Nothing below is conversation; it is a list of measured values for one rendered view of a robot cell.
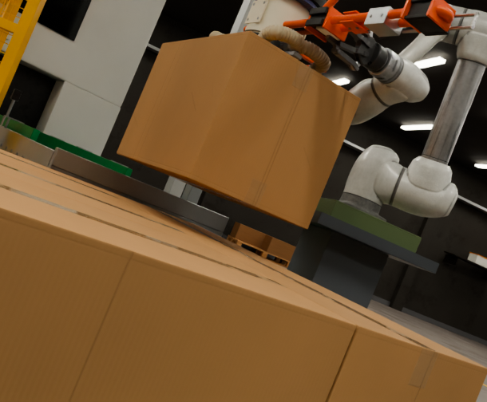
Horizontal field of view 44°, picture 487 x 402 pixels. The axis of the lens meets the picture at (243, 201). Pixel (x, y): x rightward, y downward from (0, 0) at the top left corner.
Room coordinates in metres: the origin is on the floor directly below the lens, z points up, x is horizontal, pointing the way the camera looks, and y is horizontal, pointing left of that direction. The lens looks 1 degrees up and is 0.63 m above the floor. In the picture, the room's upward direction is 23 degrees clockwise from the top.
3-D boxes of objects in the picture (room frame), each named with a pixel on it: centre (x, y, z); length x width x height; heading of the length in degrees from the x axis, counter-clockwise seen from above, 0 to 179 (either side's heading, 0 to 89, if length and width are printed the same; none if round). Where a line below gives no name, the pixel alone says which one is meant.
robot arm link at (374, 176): (2.33, -0.43, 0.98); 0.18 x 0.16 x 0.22; 74
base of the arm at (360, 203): (2.35, -0.41, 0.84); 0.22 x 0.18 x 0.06; 10
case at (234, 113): (1.86, 0.13, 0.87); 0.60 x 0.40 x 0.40; 31
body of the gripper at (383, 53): (1.71, -0.16, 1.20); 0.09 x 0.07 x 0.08; 125
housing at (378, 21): (1.45, -0.15, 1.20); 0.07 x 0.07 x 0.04; 34
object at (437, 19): (1.33, -0.22, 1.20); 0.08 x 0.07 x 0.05; 34
